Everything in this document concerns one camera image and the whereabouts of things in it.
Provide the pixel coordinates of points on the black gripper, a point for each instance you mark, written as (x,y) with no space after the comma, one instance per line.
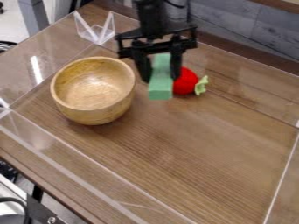
(174,40)

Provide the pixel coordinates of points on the green rectangular stick block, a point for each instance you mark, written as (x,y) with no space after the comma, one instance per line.
(160,87)

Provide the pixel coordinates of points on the brown wooden bowl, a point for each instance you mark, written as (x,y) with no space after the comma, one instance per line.
(92,90)

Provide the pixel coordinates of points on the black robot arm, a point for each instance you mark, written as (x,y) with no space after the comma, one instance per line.
(152,17)

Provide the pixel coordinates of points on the red plush strawberry toy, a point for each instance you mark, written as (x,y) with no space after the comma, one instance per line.
(190,83)

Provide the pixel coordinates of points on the clear acrylic corner bracket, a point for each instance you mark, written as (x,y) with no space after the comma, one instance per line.
(96,34)

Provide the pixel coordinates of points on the clear acrylic tray wall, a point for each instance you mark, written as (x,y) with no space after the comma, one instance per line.
(207,159)

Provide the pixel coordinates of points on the black metal clamp bracket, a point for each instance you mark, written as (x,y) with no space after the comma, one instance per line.
(40,215)

